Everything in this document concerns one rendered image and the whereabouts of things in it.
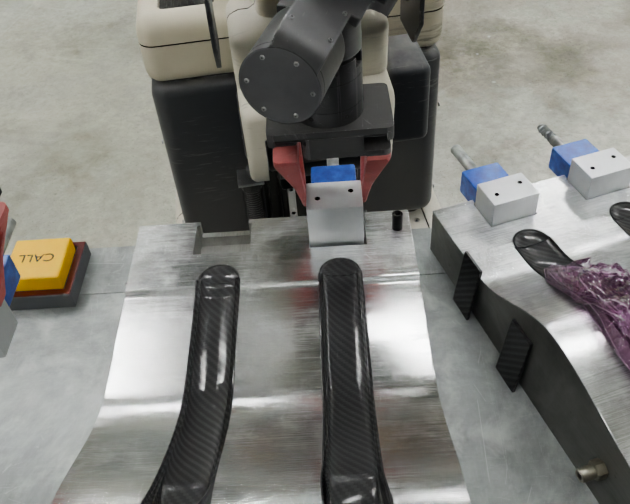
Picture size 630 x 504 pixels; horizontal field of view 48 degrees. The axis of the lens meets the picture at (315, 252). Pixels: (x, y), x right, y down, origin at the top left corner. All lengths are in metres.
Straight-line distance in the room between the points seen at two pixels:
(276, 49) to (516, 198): 0.35
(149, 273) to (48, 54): 2.51
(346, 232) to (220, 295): 0.13
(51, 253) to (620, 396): 0.56
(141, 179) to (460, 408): 1.76
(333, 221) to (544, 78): 2.08
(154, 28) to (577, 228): 0.80
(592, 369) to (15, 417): 0.50
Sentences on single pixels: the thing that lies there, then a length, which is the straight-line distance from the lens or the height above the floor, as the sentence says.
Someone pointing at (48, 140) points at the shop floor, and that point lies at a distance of 2.59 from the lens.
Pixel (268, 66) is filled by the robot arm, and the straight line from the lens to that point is 0.47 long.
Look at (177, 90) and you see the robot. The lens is 1.34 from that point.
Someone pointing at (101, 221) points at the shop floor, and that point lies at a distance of 2.17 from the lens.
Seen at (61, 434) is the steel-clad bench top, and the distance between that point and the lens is 0.69.
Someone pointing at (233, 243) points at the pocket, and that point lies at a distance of 0.71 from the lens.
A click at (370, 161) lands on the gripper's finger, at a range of 0.59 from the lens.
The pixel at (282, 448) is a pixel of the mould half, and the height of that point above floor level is 0.91.
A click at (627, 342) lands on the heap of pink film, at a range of 0.59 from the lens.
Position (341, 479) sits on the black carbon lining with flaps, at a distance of 0.48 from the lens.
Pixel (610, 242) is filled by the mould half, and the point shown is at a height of 0.86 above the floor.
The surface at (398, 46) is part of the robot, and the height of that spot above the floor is 0.75.
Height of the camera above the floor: 1.34
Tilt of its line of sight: 44 degrees down
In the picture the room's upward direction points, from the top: 5 degrees counter-clockwise
